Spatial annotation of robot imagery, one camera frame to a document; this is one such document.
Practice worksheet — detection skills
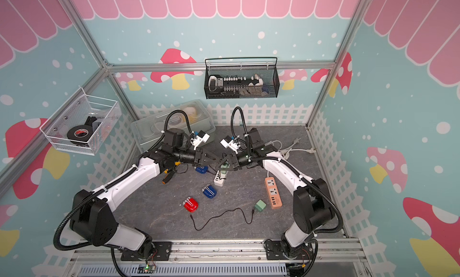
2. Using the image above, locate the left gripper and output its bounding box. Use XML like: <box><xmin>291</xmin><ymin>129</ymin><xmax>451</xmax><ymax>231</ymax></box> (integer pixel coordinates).
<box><xmin>173</xmin><ymin>147</ymin><xmax>219</xmax><ymax>167</ymax></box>

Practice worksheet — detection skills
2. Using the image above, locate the white power strip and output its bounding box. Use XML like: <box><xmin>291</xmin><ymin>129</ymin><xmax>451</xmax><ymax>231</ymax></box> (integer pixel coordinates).
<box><xmin>214</xmin><ymin>170</ymin><xmax>228</xmax><ymax>187</ymax></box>

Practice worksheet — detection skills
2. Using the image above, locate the long black charging cable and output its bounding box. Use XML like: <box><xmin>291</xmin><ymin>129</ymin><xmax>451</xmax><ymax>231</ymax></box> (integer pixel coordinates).
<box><xmin>189</xmin><ymin>206</ymin><xmax>256</xmax><ymax>231</ymax></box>

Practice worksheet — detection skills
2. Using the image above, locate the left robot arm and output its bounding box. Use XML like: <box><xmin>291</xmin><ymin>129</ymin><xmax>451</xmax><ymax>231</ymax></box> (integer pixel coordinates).
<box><xmin>53</xmin><ymin>121</ymin><xmax>217</xmax><ymax>260</ymax></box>

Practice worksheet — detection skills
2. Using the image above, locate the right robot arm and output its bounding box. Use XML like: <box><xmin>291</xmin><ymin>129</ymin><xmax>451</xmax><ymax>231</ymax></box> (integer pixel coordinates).
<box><xmin>216</xmin><ymin>106</ymin><xmax>344</xmax><ymax>259</ymax></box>

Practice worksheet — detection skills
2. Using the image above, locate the orange black screwdriver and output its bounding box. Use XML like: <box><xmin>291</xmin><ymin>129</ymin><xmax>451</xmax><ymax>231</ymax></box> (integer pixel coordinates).
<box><xmin>162</xmin><ymin>171</ymin><xmax>176</xmax><ymax>184</ymax></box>

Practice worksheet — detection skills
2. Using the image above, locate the orange power strip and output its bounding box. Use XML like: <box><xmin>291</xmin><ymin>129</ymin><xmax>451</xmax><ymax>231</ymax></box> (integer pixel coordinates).
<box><xmin>265</xmin><ymin>177</ymin><xmax>282</xmax><ymax>209</ymax></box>

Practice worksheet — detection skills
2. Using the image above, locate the clear plastic storage box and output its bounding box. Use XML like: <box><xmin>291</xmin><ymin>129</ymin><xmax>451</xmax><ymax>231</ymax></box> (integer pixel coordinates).
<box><xmin>131</xmin><ymin>100</ymin><xmax>216</xmax><ymax>152</ymax></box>

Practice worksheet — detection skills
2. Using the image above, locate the black socket bit holder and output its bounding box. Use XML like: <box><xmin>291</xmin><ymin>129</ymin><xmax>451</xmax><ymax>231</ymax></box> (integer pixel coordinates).
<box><xmin>206</xmin><ymin>74</ymin><xmax>264</xmax><ymax>95</ymax></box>

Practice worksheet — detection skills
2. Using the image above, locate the black tape roll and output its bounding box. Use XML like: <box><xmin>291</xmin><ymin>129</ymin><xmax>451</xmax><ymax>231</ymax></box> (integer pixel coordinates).
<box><xmin>67</xmin><ymin>125</ymin><xmax>93</xmax><ymax>146</ymax></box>

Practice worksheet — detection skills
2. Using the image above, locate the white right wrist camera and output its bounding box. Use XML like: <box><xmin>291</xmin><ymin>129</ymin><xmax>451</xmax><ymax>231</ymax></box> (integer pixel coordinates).
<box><xmin>220</xmin><ymin>136</ymin><xmax>240</xmax><ymax>153</ymax></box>

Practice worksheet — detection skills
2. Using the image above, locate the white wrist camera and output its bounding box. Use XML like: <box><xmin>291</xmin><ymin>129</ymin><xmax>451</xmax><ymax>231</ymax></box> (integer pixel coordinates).
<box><xmin>220</xmin><ymin>136</ymin><xmax>240</xmax><ymax>153</ymax></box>
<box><xmin>192</xmin><ymin>131</ymin><xmax>210</xmax><ymax>150</ymax></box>

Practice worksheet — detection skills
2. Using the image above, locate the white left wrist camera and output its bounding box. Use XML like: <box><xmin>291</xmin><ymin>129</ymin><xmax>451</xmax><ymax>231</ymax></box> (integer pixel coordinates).
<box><xmin>192</xmin><ymin>131</ymin><xmax>210</xmax><ymax>150</ymax></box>

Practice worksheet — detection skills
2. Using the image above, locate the white power strip cord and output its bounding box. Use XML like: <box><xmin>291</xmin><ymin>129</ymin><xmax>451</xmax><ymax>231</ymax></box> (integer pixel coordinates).
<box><xmin>267</xmin><ymin>137</ymin><xmax>317</xmax><ymax>159</ymax></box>

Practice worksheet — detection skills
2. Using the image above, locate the black wire mesh basket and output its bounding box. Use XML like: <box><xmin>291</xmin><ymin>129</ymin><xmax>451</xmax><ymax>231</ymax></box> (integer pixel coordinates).
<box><xmin>204</xmin><ymin>57</ymin><xmax>280</xmax><ymax>100</ymax></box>

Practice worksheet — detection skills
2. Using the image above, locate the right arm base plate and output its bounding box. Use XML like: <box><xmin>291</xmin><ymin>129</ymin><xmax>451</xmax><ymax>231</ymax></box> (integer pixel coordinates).
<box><xmin>263</xmin><ymin>239</ymin><xmax>314</xmax><ymax>261</ymax></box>

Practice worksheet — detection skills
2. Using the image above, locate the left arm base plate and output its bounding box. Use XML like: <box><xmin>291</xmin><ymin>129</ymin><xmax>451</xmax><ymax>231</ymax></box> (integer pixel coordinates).
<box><xmin>121</xmin><ymin>241</ymin><xmax>173</xmax><ymax>261</ymax></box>

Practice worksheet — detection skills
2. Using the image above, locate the white wire wall basket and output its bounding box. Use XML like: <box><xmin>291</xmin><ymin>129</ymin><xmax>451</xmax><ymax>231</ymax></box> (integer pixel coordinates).
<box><xmin>40</xmin><ymin>88</ymin><xmax>122</xmax><ymax>156</ymax></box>

